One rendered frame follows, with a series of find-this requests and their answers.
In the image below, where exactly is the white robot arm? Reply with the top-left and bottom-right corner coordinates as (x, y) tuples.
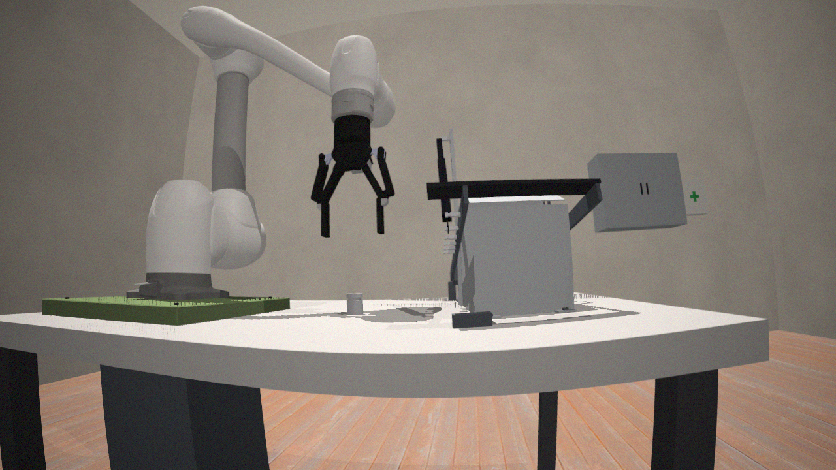
(127, 6), (396, 300)

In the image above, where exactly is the grey cylinder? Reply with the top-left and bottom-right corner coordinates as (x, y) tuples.
(346, 294), (364, 315)

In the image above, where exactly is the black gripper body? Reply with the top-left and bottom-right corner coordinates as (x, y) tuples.
(331, 115), (372, 172)

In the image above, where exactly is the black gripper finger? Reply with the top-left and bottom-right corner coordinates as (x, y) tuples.
(353, 146), (395, 234)
(311, 151), (347, 238)

